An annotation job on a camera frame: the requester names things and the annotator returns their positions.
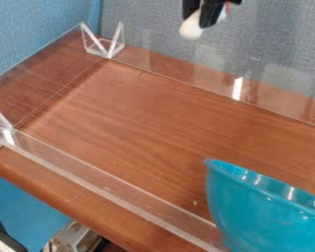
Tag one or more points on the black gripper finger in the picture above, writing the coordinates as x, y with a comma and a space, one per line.
190, 7
214, 11

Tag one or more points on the white mushroom with brown cap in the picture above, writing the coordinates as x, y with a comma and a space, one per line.
190, 29

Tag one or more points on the blue plastic bowl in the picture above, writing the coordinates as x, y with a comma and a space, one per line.
263, 215

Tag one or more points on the clear acrylic back barrier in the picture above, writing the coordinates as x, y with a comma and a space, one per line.
270, 86

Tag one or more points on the clear acrylic barrier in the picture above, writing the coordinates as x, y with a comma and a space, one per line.
41, 76
134, 218
270, 86

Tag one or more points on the clear acrylic left barrier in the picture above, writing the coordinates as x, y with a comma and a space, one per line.
41, 76

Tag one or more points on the clear acrylic front barrier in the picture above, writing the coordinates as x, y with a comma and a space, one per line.
134, 218

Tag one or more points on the dark object bottom left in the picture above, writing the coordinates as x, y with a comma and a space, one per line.
8, 243

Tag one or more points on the clear acrylic corner bracket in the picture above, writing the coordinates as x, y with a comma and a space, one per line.
99, 46

